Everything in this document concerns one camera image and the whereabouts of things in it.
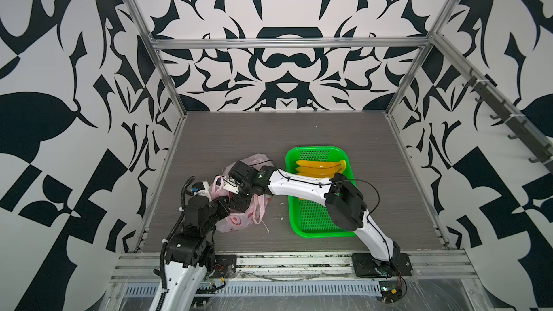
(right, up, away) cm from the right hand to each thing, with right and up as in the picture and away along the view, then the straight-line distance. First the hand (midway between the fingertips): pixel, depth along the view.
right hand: (235, 191), depth 85 cm
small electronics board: (+54, -29, -14) cm, 62 cm away
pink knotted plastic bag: (+10, -3, -10) cm, 15 cm away
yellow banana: (+35, +8, +9) cm, 36 cm away
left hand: (-1, +1, -6) cm, 6 cm away
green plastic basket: (+29, -11, 0) cm, 31 cm away
